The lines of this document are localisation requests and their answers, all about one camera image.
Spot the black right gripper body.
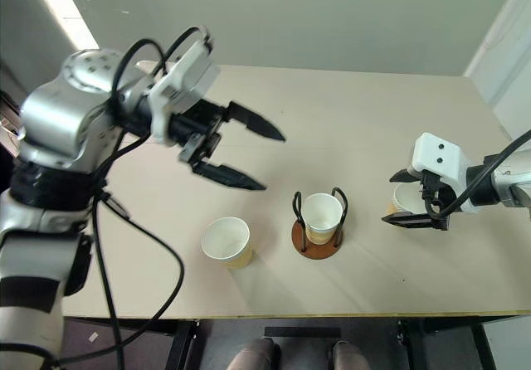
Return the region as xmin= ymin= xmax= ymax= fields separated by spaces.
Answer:
xmin=417 ymin=170 xmax=458 ymax=232

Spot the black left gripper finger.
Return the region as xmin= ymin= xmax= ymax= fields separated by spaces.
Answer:
xmin=225 ymin=100 xmax=287 ymax=143
xmin=192 ymin=160 xmax=267 ymax=192

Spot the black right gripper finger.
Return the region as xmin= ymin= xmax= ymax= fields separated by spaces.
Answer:
xmin=381 ymin=212 xmax=435 ymax=231
xmin=389 ymin=168 xmax=422 ymax=185

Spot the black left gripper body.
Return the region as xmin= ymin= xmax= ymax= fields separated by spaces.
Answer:
xmin=168 ymin=99 xmax=228 ymax=173

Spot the white paper cup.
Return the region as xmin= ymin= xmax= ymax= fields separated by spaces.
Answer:
xmin=300 ymin=192 xmax=345 ymax=246
xmin=200 ymin=216 xmax=254 ymax=271
xmin=384 ymin=183 xmax=428 ymax=217

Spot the dark grey rounded shape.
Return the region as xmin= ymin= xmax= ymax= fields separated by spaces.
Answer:
xmin=226 ymin=338 xmax=282 ymax=370
xmin=329 ymin=339 xmax=367 ymax=370

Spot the black flat bar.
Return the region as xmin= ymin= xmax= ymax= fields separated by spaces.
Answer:
xmin=264 ymin=325 xmax=343 ymax=340

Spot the light grey box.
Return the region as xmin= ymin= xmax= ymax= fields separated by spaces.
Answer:
xmin=480 ymin=314 xmax=531 ymax=370

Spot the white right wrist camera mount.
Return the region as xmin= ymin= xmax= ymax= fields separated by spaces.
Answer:
xmin=407 ymin=132 xmax=479 ymax=216

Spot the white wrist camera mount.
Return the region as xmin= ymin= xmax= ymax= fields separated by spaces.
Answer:
xmin=147 ymin=27 xmax=222 ymax=147
xmin=407 ymin=132 xmax=479 ymax=216

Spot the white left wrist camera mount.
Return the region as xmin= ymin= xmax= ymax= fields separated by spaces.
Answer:
xmin=147 ymin=27 xmax=222 ymax=147

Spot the wire cup holder, brown base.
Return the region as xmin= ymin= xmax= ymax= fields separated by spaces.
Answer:
xmin=290 ymin=187 xmax=349 ymax=260

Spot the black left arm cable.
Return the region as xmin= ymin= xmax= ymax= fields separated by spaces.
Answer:
xmin=52 ymin=25 xmax=211 ymax=370

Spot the black metal table frame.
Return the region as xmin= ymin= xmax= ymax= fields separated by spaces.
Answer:
xmin=165 ymin=315 xmax=499 ymax=370

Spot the white window frame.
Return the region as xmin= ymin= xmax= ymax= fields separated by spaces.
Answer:
xmin=463 ymin=0 xmax=531 ymax=112

